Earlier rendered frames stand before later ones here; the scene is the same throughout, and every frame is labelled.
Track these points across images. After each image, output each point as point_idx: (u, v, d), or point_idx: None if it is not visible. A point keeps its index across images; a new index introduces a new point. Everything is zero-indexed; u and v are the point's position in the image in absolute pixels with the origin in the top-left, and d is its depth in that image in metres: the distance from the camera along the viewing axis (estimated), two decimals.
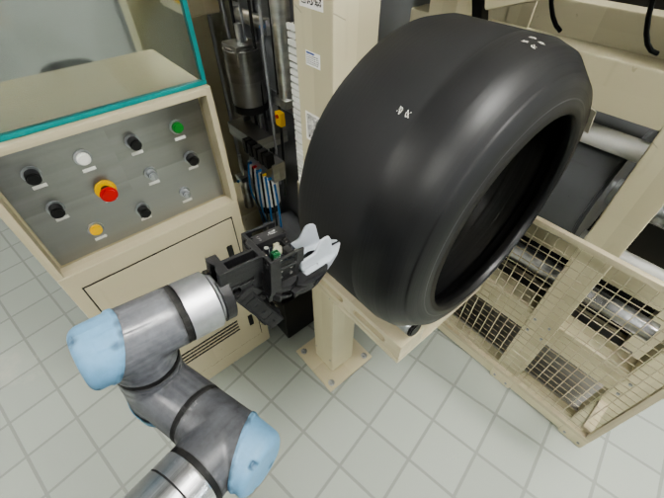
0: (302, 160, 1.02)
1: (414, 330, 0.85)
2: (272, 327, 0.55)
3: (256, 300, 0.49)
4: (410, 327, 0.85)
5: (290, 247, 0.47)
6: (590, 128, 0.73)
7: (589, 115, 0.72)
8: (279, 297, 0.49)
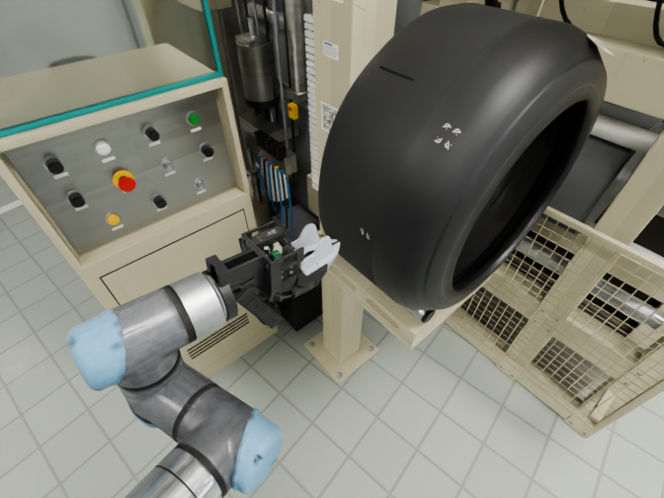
0: (316, 151, 1.04)
1: (432, 313, 0.87)
2: (272, 327, 0.55)
3: (256, 300, 0.49)
4: None
5: (290, 247, 0.47)
6: (613, 54, 0.57)
7: (603, 46, 0.56)
8: (279, 297, 0.49)
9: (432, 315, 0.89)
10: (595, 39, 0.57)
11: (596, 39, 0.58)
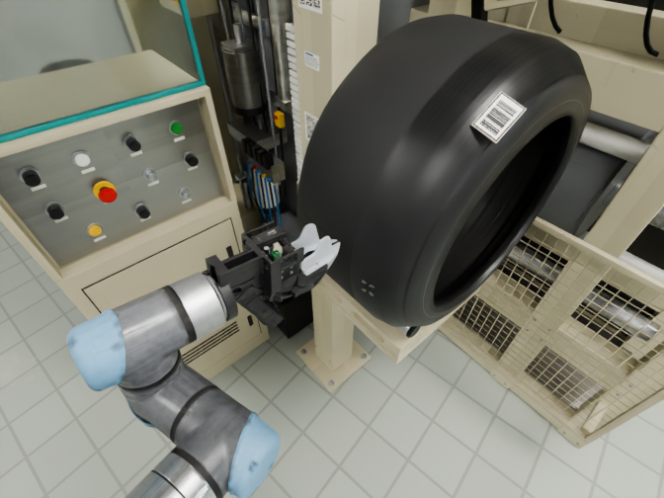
0: (301, 161, 1.02)
1: (415, 332, 0.86)
2: (272, 327, 0.55)
3: (256, 300, 0.49)
4: None
5: (290, 247, 0.47)
6: (520, 115, 0.46)
7: (497, 124, 0.46)
8: (279, 297, 0.49)
9: (409, 337, 0.86)
10: (490, 107, 0.46)
11: (495, 98, 0.47)
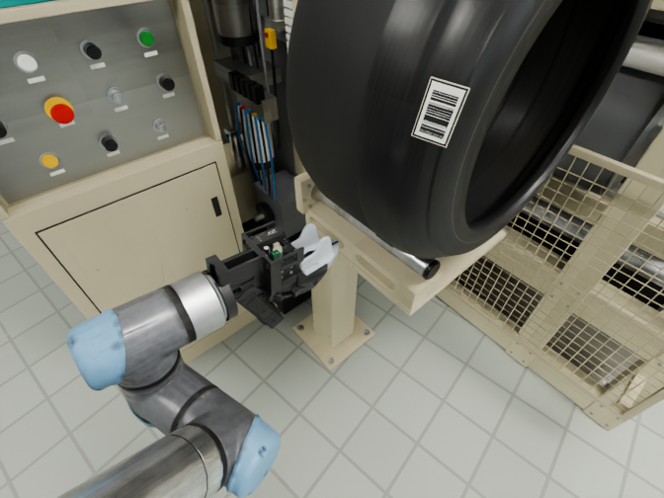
0: None
1: (430, 275, 0.70)
2: (272, 327, 0.55)
3: (256, 300, 0.49)
4: (422, 275, 0.70)
5: (290, 247, 0.47)
6: (464, 100, 0.35)
7: (440, 124, 0.37)
8: (279, 297, 0.49)
9: (430, 268, 0.68)
10: (425, 105, 0.37)
11: (427, 90, 0.36)
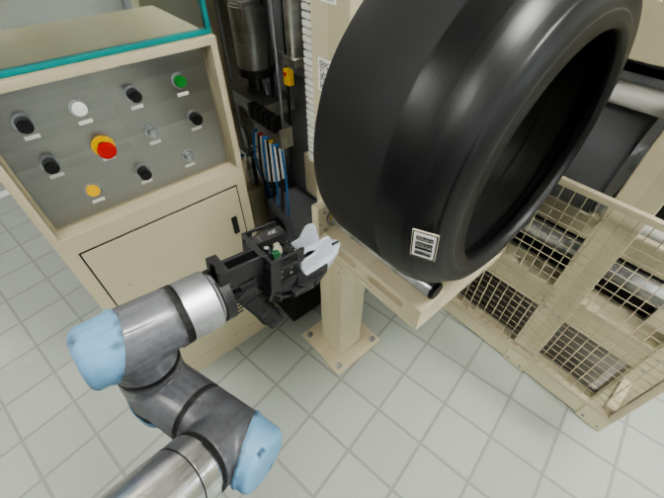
0: (313, 118, 0.96)
1: (439, 290, 0.80)
2: (272, 327, 0.55)
3: (256, 300, 0.49)
4: None
5: (290, 247, 0.47)
6: (438, 241, 0.52)
7: (426, 251, 0.55)
8: (279, 297, 0.49)
9: (434, 296, 0.81)
10: (413, 241, 0.54)
11: (412, 234, 0.53)
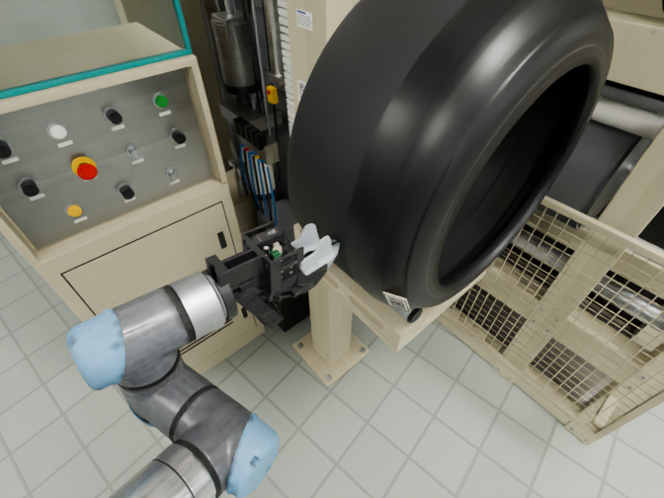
0: None
1: (414, 317, 0.79)
2: (272, 327, 0.55)
3: (256, 300, 0.49)
4: (409, 314, 0.78)
5: (290, 247, 0.47)
6: (406, 302, 0.58)
7: (400, 305, 0.61)
8: (279, 297, 0.49)
9: (418, 309, 0.78)
10: (387, 298, 0.60)
11: (383, 295, 0.60)
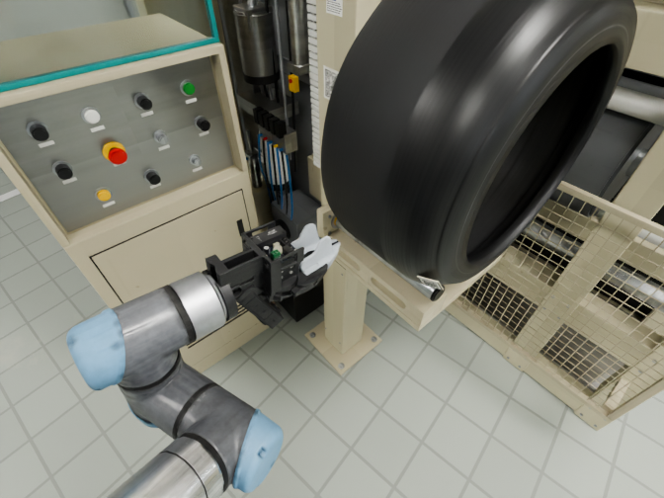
0: (318, 124, 0.98)
1: (439, 293, 0.81)
2: (272, 327, 0.55)
3: (256, 300, 0.49)
4: (435, 289, 0.81)
5: (290, 247, 0.47)
6: (439, 284, 0.64)
7: (434, 286, 0.67)
8: (279, 297, 0.49)
9: (443, 287, 0.82)
10: (421, 281, 0.67)
11: (418, 279, 0.66)
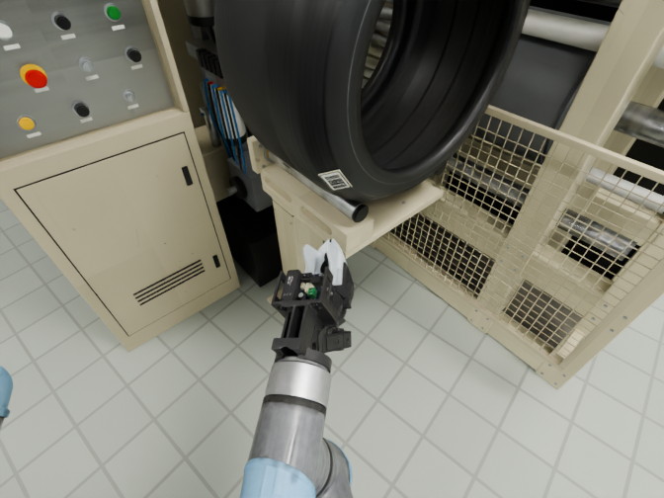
0: None
1: (361, 212, 0.78)
2: (350, 345, 0.55)
3: (329, 339, 0.49)
4: (357, 207, 0.78)
5: (316, 277, 0.47)
6: (341, 174, 0.62)
7: (340, 183, 0.65)
8: (342, 319, 0.49)
9: (366, 207, 0.79)
10: (326, 182, 0.64)
11: (321, 178, 0.63)
